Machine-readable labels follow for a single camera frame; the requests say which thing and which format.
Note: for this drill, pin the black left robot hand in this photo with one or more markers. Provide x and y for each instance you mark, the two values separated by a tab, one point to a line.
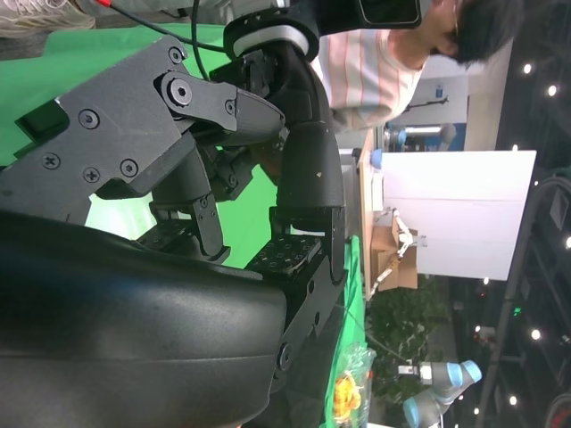
303	89

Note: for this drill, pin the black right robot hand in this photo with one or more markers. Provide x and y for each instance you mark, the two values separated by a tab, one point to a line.
111	334

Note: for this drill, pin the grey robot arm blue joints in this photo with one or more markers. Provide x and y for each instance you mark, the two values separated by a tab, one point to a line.
446	372

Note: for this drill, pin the small white jointed arm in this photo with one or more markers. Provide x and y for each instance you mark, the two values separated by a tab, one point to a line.
403	232

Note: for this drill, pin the person in striped shirt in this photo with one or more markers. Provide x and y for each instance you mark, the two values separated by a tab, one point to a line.
366	76

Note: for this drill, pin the light wooden desk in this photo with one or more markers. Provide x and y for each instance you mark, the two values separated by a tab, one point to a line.
368	200

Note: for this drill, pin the green tablecloth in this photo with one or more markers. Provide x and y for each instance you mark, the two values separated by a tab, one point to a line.
250	232

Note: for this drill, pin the white partition board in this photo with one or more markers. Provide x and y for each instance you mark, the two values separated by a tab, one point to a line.
459	214

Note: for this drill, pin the green cloth-covered table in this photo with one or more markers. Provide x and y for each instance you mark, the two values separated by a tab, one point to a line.
354	285

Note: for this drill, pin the brown cardboard box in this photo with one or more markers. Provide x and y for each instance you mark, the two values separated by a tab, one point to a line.
406	272

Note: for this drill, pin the clear bag with yellow items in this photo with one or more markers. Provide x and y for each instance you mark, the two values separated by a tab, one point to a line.
348	392

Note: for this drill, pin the black metal truss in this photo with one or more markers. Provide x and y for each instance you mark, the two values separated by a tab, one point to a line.
522	267

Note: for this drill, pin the green leafy plant wall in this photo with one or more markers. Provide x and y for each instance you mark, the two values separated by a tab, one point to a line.
401	312

